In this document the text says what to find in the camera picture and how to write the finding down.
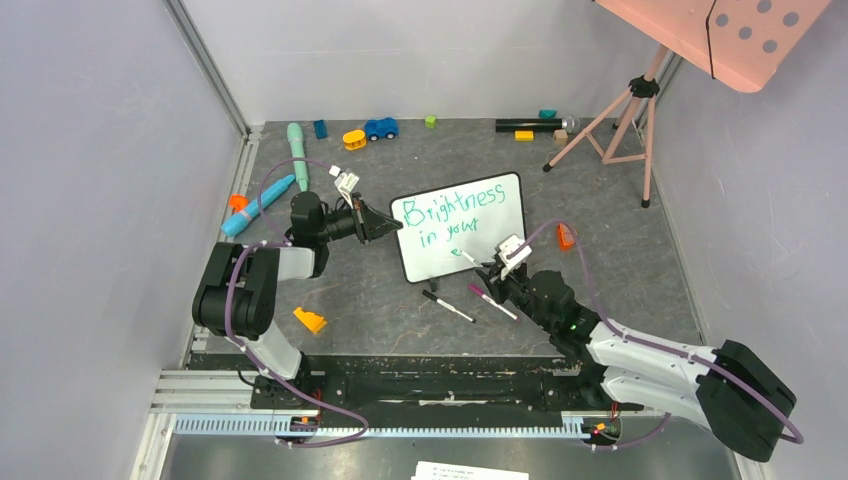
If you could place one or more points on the blue toy car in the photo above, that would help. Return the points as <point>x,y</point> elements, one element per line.
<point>385,128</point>

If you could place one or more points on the orange rounded toy brick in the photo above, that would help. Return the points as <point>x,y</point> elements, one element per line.
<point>566,239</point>

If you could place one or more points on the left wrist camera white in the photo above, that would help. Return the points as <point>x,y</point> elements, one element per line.
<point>345,182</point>

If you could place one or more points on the light blue cable duct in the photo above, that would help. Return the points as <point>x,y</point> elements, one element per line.
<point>284,426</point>

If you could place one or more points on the black capped whiteboard marker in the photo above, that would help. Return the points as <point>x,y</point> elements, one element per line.
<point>433,297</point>

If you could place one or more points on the yellow oval toy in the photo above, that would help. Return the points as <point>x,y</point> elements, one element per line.
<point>354,139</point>

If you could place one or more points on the dark blue block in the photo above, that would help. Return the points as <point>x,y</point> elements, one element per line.
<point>320,129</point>

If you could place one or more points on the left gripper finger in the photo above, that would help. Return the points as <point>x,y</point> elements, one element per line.
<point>371,219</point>
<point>378,230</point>

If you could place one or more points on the purple capped whiteboard marker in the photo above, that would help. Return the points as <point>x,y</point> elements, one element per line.
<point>489,300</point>

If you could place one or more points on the blue toy marker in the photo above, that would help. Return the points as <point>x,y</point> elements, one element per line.
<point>239,221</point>

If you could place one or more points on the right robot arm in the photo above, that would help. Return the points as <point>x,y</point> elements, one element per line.
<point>728,390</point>

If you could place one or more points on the orange wedge toy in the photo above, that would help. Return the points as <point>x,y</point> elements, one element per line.
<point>313,322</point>

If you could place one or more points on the white whiteboard black frame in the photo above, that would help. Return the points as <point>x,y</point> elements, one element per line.
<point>474,216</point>

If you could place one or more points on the beige wooden block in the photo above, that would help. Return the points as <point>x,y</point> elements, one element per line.
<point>560,137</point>

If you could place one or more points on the clear round bulb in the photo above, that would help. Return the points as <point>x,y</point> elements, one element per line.
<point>571,124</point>

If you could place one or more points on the small orange toy piece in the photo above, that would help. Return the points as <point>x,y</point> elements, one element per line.
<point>238,202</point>

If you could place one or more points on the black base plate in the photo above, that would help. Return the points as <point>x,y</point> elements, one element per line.
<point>450,391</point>

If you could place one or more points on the yellow block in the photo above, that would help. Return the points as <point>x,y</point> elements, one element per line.
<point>524,136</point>

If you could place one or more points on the green whiteboard marker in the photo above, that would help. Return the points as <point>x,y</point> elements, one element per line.
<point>470,258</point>

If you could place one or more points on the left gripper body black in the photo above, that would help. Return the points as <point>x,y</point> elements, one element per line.
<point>352,221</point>

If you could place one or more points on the mint green toy marker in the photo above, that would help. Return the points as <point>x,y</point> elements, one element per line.
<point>295,138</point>

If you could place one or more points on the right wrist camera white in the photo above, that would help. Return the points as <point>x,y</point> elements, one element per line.
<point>511,253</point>

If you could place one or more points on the white paper sheet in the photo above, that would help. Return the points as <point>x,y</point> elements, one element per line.
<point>442,471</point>

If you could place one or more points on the pink tripod stand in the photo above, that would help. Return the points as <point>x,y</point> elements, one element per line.
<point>641,91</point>

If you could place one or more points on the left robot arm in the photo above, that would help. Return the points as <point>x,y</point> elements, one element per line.
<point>236,295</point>

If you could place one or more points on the black cylinder tube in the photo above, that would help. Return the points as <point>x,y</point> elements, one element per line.
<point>535,125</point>

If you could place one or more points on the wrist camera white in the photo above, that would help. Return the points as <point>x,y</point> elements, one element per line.
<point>345,182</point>
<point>511,253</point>

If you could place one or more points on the pink perforated panel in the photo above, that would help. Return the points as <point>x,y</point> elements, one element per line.
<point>740,43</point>

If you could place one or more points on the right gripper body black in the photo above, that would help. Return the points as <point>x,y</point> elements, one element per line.
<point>505,281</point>

